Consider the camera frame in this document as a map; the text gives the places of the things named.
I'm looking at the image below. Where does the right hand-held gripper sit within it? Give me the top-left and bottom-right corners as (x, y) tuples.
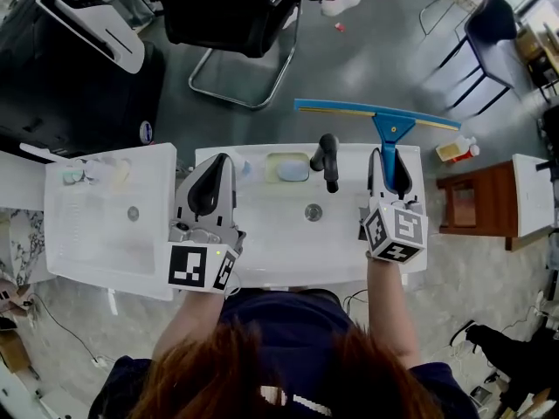
(358, 147), (429, 265)

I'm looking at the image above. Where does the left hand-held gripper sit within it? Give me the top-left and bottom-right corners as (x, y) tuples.
(167, 152), (247, 296)

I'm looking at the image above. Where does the blue squeegee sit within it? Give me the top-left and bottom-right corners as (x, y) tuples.
(293, 98), (462, 192)

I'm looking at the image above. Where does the person's right forearm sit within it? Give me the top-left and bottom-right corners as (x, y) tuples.
(364, 251), (424, 371)

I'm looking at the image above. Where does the person's left forearm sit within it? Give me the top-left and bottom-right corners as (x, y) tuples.
(150, 286), (227, 361)

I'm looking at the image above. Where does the white-capped plastic jug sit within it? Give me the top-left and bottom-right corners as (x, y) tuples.
(435, 134), (476, 163)

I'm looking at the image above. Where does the pale green soap dish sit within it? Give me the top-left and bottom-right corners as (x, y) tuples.
(265, 152), (311, 184)

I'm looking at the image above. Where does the red bottle white cap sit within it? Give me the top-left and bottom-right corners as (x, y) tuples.
(453, 144), (481, 165)

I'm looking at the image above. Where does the light blue soap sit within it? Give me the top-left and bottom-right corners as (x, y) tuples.
(275, 159), (309, 182)

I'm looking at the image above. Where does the white sink basin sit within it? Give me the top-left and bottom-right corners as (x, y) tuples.
(194, 143), (429, 288)
(43, 141), (178, 302)
(512, 153), (556, 239)

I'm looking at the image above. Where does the clear plastic cup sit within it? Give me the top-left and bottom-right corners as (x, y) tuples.
(85, 157), (110, 182)

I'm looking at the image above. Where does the pale green round dish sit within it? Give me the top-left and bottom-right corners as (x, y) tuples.
(60, 166), (86, 188)

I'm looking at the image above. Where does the black office chair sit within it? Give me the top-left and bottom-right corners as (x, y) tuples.
(163, 0), (307, 111)

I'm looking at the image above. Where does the person's dark blue shirt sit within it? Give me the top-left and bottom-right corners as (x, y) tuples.
(89, 288), (481, 419)

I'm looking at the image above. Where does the blue chair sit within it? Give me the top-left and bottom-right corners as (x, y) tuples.
(436, 0), (528, 113)

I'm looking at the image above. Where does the marble counter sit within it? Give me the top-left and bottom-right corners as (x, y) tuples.
(0, 207), (47, 287)

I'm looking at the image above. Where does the cardboard box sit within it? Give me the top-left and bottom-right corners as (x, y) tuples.
(0, 329), (31, 374)

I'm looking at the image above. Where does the black floor cable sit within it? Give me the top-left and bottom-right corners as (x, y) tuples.
(25, 292), (115, 367)

